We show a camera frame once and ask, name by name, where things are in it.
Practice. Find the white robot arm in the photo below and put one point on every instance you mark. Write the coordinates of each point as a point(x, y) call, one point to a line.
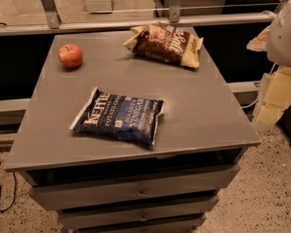
point(279, 38)

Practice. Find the blue kettle chip bag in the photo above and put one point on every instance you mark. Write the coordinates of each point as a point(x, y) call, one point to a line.
point(122, 117)

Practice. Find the brown chip bag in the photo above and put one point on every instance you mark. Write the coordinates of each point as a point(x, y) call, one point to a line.
point(167, 43)

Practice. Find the grey drawer cabinet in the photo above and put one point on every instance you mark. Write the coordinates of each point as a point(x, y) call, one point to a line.
point(129, 145)

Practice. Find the red apple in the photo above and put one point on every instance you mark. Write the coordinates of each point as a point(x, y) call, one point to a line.
point(70, 56)

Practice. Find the top grey drawer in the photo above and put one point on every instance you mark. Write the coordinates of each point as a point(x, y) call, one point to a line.
point(78, 195)

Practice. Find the grey drawer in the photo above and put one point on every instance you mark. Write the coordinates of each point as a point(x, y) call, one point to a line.
point(139, 213)
point(150, 226)
point(78, 195)

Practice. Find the bottom grey drawer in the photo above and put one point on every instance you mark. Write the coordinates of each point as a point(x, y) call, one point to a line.
point(150, 226)

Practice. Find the middle grey drawer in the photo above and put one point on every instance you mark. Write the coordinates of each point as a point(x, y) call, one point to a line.
point(139, 213)

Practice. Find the metal guard rail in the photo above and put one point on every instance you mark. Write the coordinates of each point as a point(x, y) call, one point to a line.
point(28, 17)

